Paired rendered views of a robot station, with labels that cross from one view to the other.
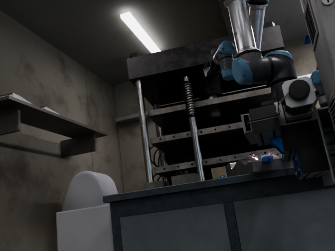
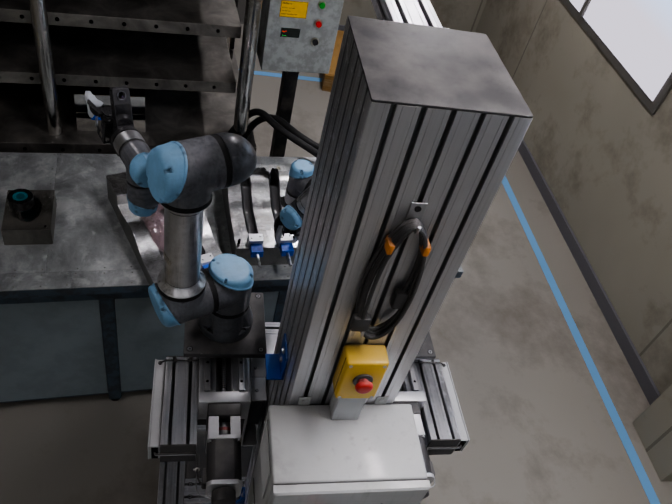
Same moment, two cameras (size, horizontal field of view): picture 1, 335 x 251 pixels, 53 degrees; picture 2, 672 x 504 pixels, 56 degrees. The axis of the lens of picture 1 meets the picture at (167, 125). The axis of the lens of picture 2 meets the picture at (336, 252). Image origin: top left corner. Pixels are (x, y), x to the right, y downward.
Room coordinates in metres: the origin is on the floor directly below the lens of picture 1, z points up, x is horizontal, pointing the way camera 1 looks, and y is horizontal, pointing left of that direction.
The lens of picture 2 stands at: (0.35, -0.11, 2.48)
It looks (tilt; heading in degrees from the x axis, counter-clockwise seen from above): 44 degrees down; 325
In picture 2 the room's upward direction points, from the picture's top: 16 degrees clockwise
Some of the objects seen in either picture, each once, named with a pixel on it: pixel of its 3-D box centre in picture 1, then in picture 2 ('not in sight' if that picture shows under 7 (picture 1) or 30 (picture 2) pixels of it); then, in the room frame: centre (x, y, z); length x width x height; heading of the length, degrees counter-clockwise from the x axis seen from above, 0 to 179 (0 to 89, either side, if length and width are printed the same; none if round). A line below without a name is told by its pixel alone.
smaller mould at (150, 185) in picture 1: (156, 187); not in sight; (2.21, 0.12, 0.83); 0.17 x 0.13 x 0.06; 170
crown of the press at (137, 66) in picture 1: (209, 86); not in sight; (2.99, -0.44, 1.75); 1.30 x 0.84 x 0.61; 80
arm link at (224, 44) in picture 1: (225, 51); (141, 164); (1.63, -0.35, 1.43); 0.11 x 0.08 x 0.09; 10
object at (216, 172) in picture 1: (231, 179); (111, 80); (2.90, -0.47, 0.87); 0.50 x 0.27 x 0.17; 170
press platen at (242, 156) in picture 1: (223, 165); (97, 34); (3.04, -0.45, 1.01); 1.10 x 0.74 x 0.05; 80
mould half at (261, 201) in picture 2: not in sight; (261, 204); (2.02, -0.87, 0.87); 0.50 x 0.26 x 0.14; 170
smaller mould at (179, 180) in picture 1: (186, 181); (30, 216); (2.14, -0.07, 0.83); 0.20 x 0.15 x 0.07; 170
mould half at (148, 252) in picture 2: (258, 166); (165, 223); (2.00, -0.50, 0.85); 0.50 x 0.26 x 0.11; 7
